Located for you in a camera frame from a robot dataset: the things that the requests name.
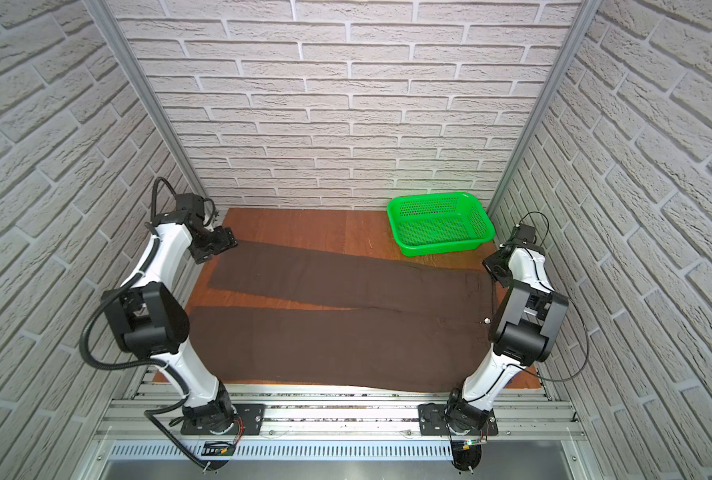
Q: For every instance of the small black electronics box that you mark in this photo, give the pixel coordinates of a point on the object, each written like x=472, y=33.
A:
x=218, y=449

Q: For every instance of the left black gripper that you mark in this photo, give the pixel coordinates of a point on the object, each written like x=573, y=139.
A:
x=229, y=239

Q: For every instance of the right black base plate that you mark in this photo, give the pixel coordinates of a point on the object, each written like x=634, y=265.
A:
x=444, y=420

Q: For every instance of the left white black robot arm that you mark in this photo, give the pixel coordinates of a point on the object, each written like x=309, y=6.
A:
x=149, y=322

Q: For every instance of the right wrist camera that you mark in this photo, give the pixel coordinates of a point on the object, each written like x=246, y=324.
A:
x=524, y=234

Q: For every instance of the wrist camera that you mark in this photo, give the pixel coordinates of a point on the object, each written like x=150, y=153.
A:
x=524, y=234
x=190, y=206

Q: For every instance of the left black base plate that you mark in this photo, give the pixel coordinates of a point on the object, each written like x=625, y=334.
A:
x=252, y=416

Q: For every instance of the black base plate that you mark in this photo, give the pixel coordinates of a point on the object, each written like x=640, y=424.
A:
x=252, y=416
x=444, y=420

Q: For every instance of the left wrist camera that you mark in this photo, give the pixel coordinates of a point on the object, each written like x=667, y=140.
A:
x=190, y=206

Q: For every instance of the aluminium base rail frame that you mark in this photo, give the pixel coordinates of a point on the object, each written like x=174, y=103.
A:
x=335, y=423

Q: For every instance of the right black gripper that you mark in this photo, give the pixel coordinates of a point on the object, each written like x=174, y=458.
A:
x=490, y=264

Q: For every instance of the brown trousers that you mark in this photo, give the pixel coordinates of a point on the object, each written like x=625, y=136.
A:
x=360, y=321

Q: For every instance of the green plastic basket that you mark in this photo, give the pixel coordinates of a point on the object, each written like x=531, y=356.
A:
x=439, y=223

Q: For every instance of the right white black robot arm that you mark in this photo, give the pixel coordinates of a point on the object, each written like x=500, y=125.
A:
x=524, y=329

